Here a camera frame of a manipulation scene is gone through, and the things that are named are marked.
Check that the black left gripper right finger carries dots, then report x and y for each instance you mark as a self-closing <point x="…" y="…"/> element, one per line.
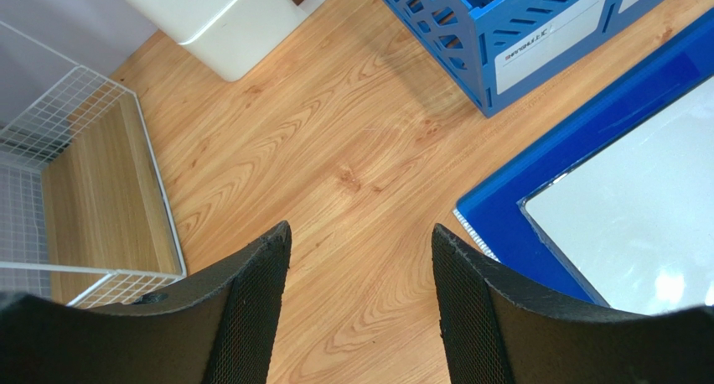
<point x="498" y="326"/>

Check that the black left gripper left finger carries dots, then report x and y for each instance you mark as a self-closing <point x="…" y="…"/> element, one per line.
<point x="218" y="325"/>

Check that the blue file organizer rack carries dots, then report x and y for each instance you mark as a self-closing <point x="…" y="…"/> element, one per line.
<point x="497" y="51"/>

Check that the white three drawer organizer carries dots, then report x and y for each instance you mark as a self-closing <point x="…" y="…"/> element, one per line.
<point x="228" y="36"/>

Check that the blue folder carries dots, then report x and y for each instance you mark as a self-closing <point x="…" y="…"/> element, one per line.
<point x="493" y="213"/>

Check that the white wire shelf rack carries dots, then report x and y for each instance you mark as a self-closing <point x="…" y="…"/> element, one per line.
<point x="85" y="217"/>

